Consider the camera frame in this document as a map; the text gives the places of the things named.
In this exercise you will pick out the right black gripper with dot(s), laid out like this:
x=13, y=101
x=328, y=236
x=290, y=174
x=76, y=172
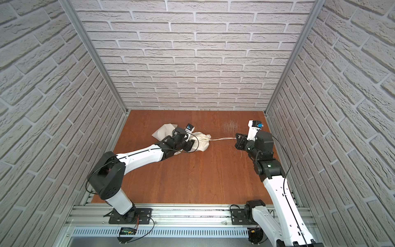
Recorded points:
x=239, y=139

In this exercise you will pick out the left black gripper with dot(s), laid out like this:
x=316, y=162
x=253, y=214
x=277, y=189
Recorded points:
x=187, y=144

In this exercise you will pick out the cream cloth drawstring bag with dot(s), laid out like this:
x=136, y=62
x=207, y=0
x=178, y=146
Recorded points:
x=201, y=140

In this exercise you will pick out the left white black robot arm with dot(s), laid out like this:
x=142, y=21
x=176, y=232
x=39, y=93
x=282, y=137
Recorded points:
x=107, y=175

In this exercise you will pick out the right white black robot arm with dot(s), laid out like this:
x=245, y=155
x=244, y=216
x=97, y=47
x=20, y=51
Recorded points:
x=290, y=230

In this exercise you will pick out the right round black controller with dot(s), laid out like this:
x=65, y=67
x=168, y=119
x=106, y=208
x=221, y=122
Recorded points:
x=255, y=235

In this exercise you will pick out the white perforated vent strip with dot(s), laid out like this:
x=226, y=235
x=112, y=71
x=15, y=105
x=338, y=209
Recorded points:
x=176, y=232

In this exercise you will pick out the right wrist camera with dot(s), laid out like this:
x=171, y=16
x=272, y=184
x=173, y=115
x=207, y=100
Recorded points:
x=254, y=127

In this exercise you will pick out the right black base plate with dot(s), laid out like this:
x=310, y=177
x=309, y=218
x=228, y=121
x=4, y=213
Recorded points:
x=241, y=217

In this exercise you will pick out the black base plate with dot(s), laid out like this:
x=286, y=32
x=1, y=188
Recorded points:
x=134, y=216
x=241, y=217

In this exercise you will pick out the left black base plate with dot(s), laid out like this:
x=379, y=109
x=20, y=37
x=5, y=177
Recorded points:
x=134, y=216

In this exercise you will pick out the left controller board with wires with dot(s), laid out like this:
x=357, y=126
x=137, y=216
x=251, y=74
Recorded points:
x=127, y=231

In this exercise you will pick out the aluminium front rail frame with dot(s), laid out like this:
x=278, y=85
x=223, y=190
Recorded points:
x=168, y=215

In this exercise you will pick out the right aluminium corner post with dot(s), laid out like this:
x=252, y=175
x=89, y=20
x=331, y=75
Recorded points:
x=312, y=17

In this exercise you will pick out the aluminium corner post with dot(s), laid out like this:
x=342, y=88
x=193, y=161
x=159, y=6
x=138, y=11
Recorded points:
x=88, y=43
x=312, y=17

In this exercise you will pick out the left aluminium corner post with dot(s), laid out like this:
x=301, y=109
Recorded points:
x=88, y=43

